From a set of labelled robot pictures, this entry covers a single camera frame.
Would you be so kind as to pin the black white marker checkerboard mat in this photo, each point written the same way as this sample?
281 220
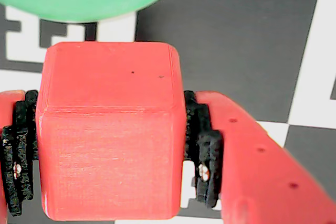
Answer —
236 51

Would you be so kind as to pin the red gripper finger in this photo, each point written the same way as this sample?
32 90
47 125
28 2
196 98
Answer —
13 108
257 176

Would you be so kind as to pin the red cube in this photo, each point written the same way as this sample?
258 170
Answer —
110 129

